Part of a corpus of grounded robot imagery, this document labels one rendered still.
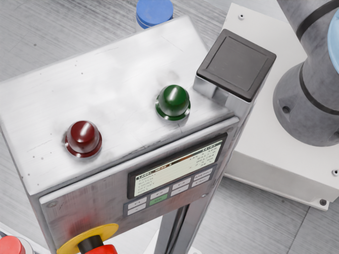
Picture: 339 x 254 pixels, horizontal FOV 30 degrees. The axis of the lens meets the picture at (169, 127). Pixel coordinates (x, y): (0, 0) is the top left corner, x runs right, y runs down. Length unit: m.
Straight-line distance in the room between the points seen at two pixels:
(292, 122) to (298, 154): 0.06
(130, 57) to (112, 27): 0.78
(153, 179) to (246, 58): 0.12
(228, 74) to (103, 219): 0.17
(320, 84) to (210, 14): 0.40
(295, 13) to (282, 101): 0.16
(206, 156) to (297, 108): 0.54
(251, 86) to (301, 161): 0.61
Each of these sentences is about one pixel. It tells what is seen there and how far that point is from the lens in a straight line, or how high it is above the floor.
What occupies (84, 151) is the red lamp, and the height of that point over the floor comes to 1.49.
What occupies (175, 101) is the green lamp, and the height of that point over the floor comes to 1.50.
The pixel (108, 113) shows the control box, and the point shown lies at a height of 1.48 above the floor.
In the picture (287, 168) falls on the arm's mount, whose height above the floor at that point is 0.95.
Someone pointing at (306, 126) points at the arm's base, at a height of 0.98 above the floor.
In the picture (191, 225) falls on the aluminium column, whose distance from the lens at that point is 0.76.
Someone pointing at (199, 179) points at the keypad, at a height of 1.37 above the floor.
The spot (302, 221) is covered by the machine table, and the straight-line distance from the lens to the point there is 1.15.
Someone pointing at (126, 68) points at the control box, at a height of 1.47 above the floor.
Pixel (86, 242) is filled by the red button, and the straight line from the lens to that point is 0.57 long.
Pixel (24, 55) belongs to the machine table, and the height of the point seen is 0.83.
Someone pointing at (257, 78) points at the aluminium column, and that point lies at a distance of 0.46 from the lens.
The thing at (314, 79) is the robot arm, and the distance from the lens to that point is 0.98.
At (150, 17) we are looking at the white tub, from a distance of 1.20.
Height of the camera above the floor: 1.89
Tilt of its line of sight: 65 degrees down
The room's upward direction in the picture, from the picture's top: 11 degrees clockwise
